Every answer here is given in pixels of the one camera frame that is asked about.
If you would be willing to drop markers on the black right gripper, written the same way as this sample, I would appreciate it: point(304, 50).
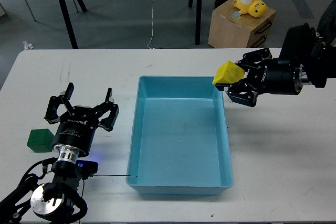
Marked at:
point(265, 75)

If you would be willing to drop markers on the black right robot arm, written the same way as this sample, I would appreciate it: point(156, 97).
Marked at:
point(307, 57)

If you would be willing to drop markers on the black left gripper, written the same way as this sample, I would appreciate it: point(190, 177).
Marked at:
point(77, 126)

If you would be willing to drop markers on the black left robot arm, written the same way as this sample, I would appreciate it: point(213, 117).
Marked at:
point(50, 187)

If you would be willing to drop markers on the blue plastic bin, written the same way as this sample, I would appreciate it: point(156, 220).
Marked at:
point(179, 143)

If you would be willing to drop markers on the green block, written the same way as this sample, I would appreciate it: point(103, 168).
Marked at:
point(40, 140)

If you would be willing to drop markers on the yellow plush toy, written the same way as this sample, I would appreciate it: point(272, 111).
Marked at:
point(255, 8)

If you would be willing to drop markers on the wooden drawer cabinet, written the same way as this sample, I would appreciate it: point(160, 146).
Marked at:
point(246, 32)

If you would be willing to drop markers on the small blue green card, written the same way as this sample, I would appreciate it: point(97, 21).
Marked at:
point(236, 15)

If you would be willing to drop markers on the yellow block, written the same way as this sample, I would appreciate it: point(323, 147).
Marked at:
point(228, 73)

